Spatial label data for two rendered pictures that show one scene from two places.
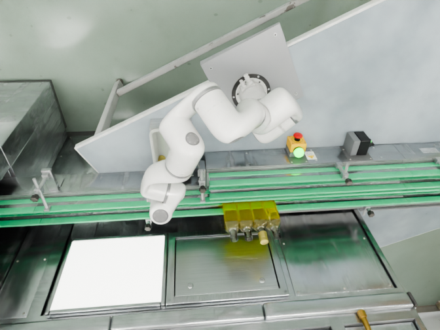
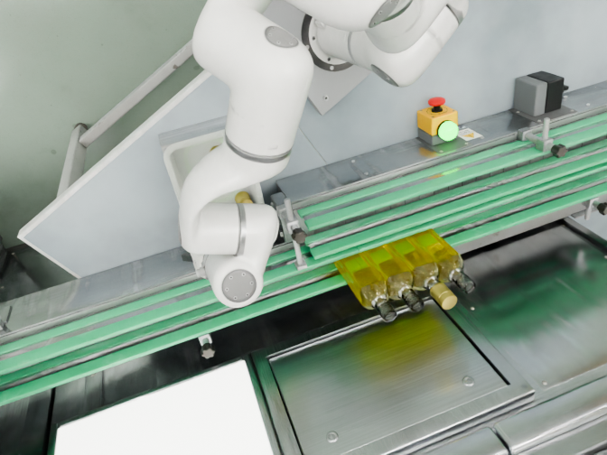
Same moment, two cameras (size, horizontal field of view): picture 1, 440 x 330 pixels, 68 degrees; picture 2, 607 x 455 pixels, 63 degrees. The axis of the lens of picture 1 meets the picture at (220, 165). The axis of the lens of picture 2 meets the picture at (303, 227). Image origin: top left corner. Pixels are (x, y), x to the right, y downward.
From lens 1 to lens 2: 0.40 m
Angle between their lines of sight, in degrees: 8
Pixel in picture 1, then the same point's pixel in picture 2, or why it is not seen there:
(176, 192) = (261, 222)
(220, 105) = not seen: outside the picture
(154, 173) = (206, 176)
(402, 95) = not seen: outside the picture
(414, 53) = not seen: outside the picture
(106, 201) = (109, 321)
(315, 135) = (462, 98)
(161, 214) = (240, 281)
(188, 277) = (321, 422)
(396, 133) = (593, 62)
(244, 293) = (447, 416)
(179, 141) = (251, 47)
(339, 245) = (571, 280)
